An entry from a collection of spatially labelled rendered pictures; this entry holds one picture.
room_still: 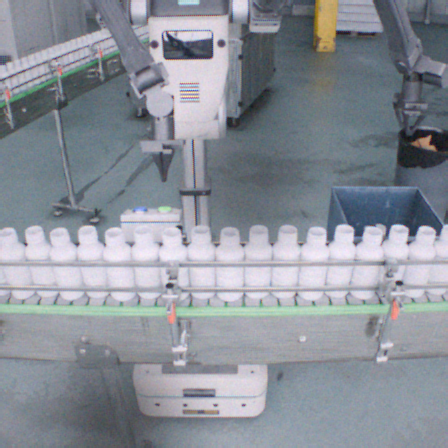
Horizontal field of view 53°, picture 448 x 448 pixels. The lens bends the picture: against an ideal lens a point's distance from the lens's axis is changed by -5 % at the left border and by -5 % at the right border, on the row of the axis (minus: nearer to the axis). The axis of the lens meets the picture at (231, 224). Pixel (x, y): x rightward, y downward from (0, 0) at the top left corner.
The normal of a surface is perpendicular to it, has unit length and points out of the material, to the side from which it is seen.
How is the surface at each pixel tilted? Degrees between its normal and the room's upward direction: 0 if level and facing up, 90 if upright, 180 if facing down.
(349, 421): 0
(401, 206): 90
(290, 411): 0
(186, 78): 90
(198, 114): 90
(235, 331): 90
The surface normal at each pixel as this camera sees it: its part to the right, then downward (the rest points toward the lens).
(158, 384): 0.00, -0.44
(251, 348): 0.00, 0.54
